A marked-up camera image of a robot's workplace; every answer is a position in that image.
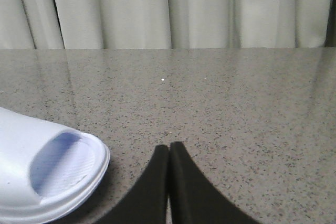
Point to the light blue slipper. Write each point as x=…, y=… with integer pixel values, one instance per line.
x=48, y=170

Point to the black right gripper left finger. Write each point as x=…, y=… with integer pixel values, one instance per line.
x=146, y=201

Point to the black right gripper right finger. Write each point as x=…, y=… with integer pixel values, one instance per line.
x=193, y=197

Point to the white pleated curtain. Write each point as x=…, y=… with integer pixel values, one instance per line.
x=128, y=24

